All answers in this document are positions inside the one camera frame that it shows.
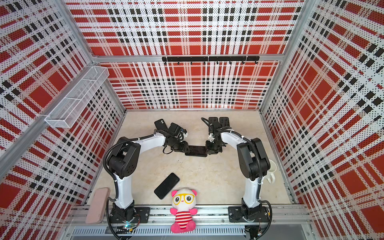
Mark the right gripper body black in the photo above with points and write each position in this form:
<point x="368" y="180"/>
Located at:
<point x="214" y="147"/>

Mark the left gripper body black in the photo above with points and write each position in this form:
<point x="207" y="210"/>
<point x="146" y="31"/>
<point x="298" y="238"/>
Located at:
<point x="178" y="145"/>

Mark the black phone case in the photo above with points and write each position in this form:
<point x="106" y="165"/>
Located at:
<point x="161" y="125"/>
<point x="196" y="155"/>
<point x="214" y="121"/>

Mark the white-edged phone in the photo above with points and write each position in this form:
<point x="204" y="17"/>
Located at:
<point x="225" y="122"/>

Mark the phone with plaid reflection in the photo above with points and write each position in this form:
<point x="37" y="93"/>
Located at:
<point x="201" y="150"/>

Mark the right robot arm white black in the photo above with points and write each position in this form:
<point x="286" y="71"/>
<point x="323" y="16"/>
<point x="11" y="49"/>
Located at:
<point x="253" y="161"/>

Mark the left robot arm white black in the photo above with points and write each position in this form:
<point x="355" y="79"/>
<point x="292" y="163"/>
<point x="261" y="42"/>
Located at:
<point x="121" y="161"/>

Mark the black phone case top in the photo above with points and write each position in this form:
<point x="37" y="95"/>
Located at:
<point x="161" y="125"/>

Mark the blue phone black screen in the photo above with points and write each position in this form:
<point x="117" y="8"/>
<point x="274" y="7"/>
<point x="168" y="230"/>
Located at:
<point x="166" y="186"/>

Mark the pink phone case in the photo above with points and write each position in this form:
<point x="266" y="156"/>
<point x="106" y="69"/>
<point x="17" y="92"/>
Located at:
<point x="98" y="204"/>

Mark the pink panda plush toy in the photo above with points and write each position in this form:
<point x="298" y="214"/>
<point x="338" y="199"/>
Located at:
<point x="183" y="208"/>

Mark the white mug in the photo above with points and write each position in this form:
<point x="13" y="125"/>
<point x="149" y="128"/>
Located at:
<point x="270" y="177"/>

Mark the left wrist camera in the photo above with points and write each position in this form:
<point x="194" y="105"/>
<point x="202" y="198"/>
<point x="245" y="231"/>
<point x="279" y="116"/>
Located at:
<point x="177" y="131"/>

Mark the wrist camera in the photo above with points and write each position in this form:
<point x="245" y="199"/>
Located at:
<point x="214" y="129"/>
<point x="177" y="131"/>

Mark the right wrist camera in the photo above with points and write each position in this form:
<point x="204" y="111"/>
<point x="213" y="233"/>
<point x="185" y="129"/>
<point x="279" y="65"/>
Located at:
<point x="214" y="129"/>

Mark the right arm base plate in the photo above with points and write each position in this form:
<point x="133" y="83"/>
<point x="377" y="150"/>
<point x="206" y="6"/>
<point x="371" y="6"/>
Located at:
<point x="243" y="214"/>

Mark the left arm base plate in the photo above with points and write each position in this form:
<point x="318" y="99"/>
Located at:
<point x="131" y="215"/>

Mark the black hook rail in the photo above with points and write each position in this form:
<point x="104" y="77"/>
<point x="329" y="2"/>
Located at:
<point x="212" y="59"/>

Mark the white wire mesh basket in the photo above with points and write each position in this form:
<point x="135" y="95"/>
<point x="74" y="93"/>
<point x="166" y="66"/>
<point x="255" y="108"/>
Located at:
<point x="69" y="109"/>

